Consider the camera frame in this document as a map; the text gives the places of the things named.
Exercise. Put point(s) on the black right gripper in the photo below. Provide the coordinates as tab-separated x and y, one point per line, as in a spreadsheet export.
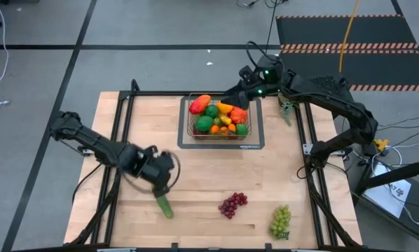
269	78

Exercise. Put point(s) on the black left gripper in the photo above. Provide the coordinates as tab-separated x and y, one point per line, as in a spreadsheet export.
160	169

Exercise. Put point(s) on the green cucumber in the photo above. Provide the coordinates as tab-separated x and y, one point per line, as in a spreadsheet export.
165	208

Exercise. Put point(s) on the orange-red mini pumpkin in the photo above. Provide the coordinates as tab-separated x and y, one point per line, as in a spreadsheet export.
238	115

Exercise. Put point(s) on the yellow-orange mango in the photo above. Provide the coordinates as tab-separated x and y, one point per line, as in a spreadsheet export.
224	107

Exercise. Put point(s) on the orange tangerine bunch with stems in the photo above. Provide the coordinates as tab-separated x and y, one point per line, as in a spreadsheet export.
214	129

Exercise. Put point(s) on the red and yellow mango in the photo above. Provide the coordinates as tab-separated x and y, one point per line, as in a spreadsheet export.
199	104

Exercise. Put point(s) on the large green lime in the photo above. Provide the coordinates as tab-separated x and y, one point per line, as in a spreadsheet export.
204	123

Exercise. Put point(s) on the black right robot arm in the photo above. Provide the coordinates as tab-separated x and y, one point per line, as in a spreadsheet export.
328	101

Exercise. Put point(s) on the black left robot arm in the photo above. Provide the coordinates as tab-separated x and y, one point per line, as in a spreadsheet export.
97	147

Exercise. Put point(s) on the green succulent plant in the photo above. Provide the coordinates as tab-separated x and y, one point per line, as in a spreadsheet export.
286	110

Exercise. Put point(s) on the black-bordered silicone baking mat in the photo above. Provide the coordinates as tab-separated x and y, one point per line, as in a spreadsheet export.
202	143

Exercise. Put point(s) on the red grape bunch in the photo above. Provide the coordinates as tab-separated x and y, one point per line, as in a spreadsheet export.
230	204

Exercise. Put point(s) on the green grape bunch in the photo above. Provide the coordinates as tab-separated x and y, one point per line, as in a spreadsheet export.
279	222

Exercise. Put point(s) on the black hazard-striped floor mat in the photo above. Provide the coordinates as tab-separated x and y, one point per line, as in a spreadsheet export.
370	31

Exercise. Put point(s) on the yellow connector plug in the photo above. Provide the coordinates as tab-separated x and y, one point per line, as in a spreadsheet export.
381	144

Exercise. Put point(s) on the black metal stand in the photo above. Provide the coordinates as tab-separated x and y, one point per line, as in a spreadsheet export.
398	174

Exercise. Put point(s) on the white paper sheet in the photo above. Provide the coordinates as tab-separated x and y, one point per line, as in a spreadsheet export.
388	196

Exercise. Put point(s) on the silver frame bracket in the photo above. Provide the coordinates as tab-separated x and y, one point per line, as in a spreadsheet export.
116	250

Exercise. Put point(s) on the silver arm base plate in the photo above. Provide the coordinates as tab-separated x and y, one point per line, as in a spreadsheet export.
307	149

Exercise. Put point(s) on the black aluminium table frame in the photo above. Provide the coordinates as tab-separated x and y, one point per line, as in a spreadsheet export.
153	94

